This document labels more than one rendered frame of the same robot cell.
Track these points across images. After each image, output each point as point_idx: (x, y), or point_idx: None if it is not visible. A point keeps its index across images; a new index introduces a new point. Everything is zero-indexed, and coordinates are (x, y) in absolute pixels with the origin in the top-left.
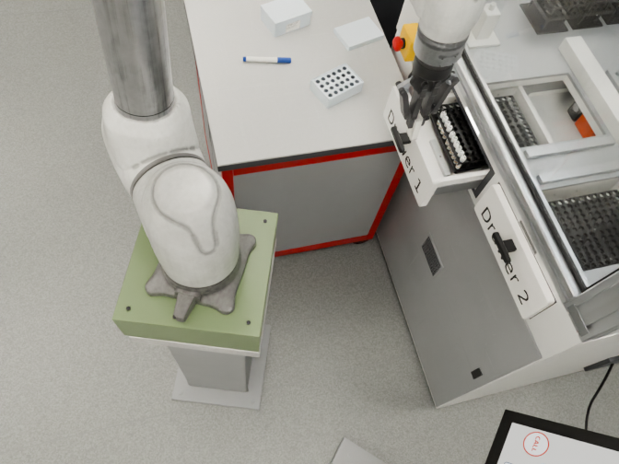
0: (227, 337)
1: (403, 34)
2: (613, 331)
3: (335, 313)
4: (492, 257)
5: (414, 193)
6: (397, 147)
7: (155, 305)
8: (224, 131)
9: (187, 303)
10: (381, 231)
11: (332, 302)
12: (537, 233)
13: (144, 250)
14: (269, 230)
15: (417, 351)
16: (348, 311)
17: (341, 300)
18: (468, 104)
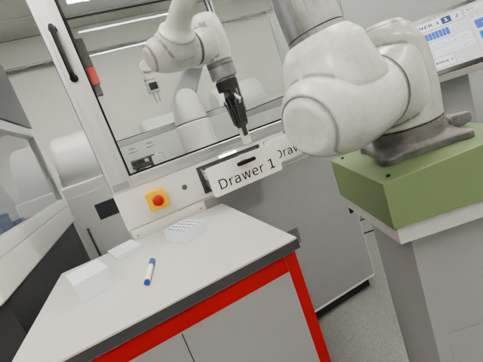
0: None
1: (152, 196)
2: None
3: (347, 355)
4: (296, 164)
5: (274, 170)
6: (243, 183)
7: (477, 130)
8: (251, 252)
9: (450, 114)
10: None
11: (339, 360)
12: None
13: (441, 155)
14: (348, 154)
15: (345, 289)
16: (340, 347)
17: (333, 356)
18: (218, 153)
